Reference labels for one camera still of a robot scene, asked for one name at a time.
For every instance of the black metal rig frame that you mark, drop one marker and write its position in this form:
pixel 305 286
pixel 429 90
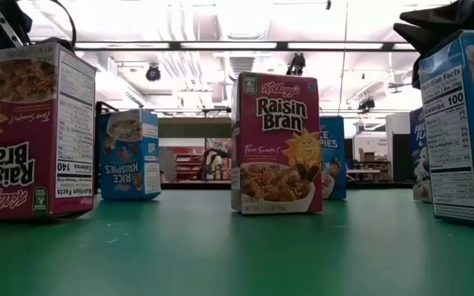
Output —
pixel 200 186

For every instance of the wooden shelf with black legs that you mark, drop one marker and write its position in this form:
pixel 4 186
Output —
pixel 191 127

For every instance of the Raisin Bran cereal box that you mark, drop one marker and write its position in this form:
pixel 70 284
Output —
pixel 278 123
pixel 15 135

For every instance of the green table mat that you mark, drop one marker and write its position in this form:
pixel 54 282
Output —
pixel 220 255

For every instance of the red storage shelves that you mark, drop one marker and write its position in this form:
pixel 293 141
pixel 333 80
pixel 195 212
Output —
pixel 187 164

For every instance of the Frosted Flakes cereal box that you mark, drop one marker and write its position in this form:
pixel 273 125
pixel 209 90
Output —
pixel 420 144

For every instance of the cardboard box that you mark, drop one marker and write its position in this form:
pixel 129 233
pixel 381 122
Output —
pixel 368 155

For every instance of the small ceiling fixture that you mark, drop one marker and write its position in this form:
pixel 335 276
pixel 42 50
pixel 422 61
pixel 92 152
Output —
pixel 328 4

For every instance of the white partition panel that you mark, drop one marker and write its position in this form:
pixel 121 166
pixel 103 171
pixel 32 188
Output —
pixel 389 144

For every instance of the background work table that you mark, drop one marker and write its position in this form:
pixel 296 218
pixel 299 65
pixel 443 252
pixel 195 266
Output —
pixel 362 171

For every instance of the Rice Krispies cereal box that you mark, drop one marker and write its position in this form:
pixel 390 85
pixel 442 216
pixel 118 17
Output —
pixel 333 140
pixel 451 144
pixel 126 164

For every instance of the black overhead camera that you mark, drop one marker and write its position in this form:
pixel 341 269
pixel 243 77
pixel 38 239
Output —
pixel 153 74
pixel 366 104
pixel 296 63

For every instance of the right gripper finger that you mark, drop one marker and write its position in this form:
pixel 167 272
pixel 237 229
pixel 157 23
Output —
pixel 467 16
pixel 418 39

